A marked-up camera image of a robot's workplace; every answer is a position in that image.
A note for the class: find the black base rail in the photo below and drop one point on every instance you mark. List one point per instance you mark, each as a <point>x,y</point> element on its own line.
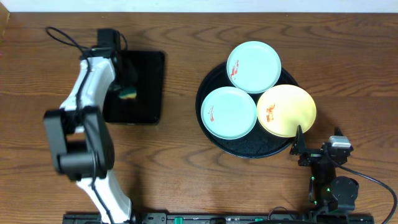
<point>163,218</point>

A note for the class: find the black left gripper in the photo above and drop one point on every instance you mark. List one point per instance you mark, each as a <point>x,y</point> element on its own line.
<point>125,79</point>

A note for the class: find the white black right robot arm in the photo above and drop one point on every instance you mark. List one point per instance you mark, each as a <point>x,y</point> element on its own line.
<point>332,195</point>

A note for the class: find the yellow plate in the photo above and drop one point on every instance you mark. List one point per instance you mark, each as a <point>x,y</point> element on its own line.
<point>283,108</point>

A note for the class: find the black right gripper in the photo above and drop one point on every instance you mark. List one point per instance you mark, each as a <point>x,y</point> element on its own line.
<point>298,149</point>

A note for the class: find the black round serving tray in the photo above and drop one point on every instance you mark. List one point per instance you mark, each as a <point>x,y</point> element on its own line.
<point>258,143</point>

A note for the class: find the green yellow sponge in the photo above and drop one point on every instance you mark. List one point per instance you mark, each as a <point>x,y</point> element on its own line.
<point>128,93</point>

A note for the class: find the black rectangular water tray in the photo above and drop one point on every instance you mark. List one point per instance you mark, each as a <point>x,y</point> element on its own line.
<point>146,107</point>

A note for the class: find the mint green plate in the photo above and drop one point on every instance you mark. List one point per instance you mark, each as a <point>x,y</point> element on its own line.
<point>253,67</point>
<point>228,113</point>

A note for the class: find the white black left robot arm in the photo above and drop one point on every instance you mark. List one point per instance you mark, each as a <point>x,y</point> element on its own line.
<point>80,143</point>

